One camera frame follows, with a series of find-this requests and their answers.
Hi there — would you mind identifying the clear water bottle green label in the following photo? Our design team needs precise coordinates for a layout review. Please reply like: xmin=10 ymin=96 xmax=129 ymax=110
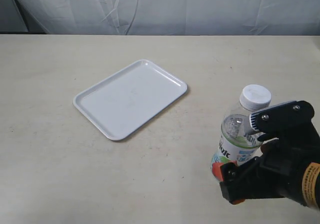
xmin=210 ymin=84 xmax=272 ymax=182

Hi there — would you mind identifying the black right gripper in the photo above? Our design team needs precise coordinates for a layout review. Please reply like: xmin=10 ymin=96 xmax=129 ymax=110
xmin=214 ymin=101 xmax=320 ymax=210

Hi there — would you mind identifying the white backdrop cloth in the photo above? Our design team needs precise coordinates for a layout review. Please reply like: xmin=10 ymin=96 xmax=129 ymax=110
xmin=0 ymin=0 xmax=320 ymax=35

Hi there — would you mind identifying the white plastic tray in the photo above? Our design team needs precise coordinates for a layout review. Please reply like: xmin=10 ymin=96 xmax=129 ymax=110
xmin=73 ymin=59 xmax=188 ymax=141

